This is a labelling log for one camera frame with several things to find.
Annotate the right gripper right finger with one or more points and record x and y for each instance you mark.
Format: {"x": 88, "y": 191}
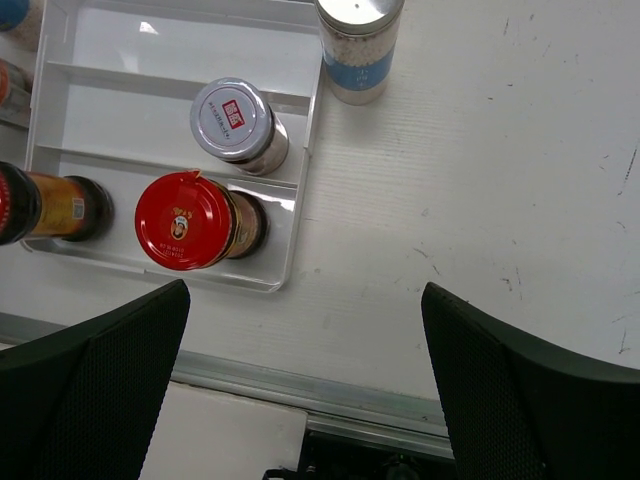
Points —
{"x": 519, "y": 407}

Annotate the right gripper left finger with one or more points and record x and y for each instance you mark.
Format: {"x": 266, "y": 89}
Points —
{"x": 83, "y": 402}

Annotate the red-lid chili sauce jar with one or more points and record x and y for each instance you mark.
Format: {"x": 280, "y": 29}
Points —
{"x": 186, "y": 221}
{"x": 36, "y": 205}

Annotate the short white-lid jar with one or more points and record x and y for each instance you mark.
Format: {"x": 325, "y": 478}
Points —
{"x": 15, "y": 95}
{"x": 232, "y": 120}

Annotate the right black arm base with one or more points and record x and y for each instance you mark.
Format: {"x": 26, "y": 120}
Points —
{"x": 326, "y": 456}

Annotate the white divided organizer tray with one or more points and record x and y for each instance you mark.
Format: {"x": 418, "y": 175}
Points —
{"x": 114, "y": 85}

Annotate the left tall silver-capped shaker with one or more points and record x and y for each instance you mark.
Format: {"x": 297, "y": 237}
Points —
{"x": 13, "y": 13}

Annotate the tall silver-capped shaker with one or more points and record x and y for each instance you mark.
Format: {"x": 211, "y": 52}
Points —
{"x": 13, "y": 13}
{"x": 358, "y": 40}

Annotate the right tall silver-capped shaker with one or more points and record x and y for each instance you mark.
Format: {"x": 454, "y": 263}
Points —
{"x": 358, "y": 40}

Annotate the aluminium front rail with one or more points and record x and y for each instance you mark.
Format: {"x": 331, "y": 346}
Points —
{"x": 364, "y": 415}

